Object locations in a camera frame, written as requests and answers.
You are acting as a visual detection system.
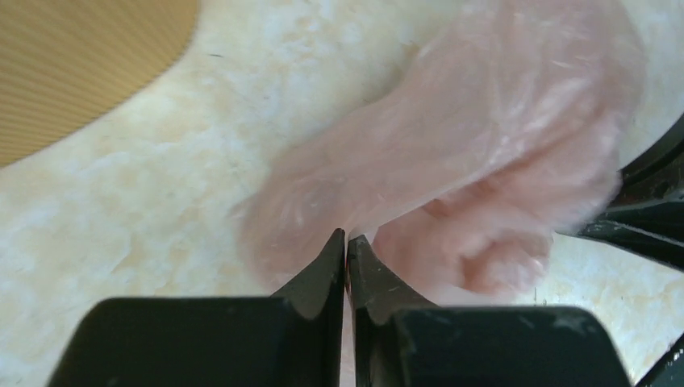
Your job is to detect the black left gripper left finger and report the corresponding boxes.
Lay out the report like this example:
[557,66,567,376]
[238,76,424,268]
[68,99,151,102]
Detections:
[48,229,345,386]

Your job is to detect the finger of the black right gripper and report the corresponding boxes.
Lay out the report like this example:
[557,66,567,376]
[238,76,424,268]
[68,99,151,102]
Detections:
[560,213,683,270]
[609,118,683,212]

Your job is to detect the yellow plastic trash bin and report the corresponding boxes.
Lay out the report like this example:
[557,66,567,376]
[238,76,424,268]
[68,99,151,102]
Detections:
[1,1,200,165]

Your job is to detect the pink plastic trash bag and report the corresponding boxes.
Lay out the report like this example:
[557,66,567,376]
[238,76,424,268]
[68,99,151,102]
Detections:
[236,1,646,303]

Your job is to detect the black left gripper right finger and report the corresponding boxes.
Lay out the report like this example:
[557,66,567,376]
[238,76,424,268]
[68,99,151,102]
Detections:
[347,237,630,387]

